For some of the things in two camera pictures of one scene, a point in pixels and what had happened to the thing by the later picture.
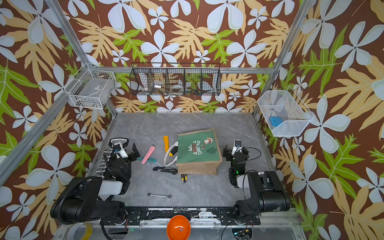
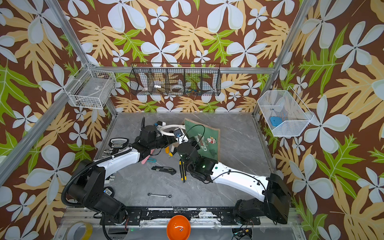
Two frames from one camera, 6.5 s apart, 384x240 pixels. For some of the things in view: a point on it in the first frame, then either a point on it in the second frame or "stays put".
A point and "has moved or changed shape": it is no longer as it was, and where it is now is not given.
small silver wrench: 169,196 stays put
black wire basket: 173,78 stays put
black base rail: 199,215 stays put
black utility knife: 170,170 stays put
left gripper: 133,158 → 168,141
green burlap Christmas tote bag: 198,153 has moved or changed shape
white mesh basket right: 284,112 stays put
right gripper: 229,152 → 195,144
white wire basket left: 90,88 stays put
